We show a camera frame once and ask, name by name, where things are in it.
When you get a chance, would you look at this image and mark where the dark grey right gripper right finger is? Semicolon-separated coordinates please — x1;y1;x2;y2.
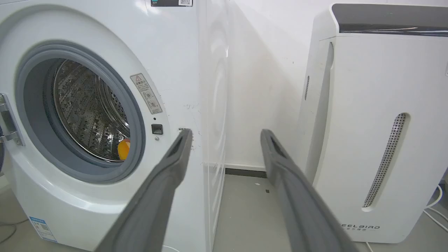
260;129;359;252

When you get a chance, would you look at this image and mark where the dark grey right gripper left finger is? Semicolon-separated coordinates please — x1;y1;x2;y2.
94;128;193;252

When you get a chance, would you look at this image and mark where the orange yellow toy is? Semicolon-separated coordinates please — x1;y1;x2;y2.
117;138;131;161

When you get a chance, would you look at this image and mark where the white front-load washing machine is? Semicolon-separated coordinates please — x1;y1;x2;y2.
0;0;230;252

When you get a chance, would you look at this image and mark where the washing machine door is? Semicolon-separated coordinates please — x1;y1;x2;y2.
0;127;5;177

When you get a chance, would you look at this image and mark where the white air purifier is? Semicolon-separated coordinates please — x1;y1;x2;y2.
296;3;448;244

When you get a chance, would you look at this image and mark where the white power cable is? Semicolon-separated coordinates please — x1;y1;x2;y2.
422;185;448;233

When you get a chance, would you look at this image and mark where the thin grey floor cable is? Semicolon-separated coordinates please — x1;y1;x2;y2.
0;219;29;244

